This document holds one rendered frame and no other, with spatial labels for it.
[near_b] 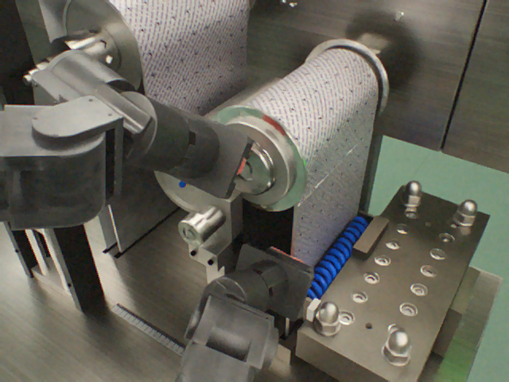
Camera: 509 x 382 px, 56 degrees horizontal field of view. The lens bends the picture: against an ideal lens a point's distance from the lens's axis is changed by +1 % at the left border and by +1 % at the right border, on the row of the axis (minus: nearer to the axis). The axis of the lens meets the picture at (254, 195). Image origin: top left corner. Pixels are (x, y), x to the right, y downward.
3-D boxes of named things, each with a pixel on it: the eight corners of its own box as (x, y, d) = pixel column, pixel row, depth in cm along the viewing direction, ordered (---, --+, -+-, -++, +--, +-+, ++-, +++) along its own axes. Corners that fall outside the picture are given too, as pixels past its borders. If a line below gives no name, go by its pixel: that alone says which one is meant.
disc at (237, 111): (207, 185, 67) (204, 90, 57) (210, 184, 67) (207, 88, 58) (299, 229, 61) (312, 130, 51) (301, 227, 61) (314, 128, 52)
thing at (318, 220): (287, 300, 72) (294, 205, 60) (354, 215, 87) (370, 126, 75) (289, 302, 71) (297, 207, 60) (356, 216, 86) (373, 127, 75)
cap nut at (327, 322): (308, 328, 66) (311, 307, 63) (321, 309, 69) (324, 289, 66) (332, 341, 65) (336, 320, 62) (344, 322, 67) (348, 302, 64)
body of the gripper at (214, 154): (231, 201, 47) (192, 196, 40) (153, 163, 51) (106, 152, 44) (257, 140, 46) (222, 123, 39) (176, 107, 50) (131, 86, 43)
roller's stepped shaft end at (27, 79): (21, 90, 59) (13, 64, 57) (61, 72, 63) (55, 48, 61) (37, 96, 58) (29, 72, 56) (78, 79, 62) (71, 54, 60)
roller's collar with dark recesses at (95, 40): (56, 81, 65) (43, 33, 61) (91, 66, 69) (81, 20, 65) (89, 93, 62) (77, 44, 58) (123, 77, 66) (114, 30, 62)
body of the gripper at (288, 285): (301, 318, 61) (275, 337, 55) (236, 283, 66) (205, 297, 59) (316, 272, 60) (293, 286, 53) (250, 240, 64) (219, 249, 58)
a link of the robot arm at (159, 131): (123, 175, 36) (161, 109, 35) (66, 130, 38) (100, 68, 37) (174, 185, 42) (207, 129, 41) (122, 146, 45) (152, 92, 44)
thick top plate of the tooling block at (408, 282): (295, 355, 70) (297, 329, 66) (396, 208, 96) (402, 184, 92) (402, 417, 63) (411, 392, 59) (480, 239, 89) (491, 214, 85)
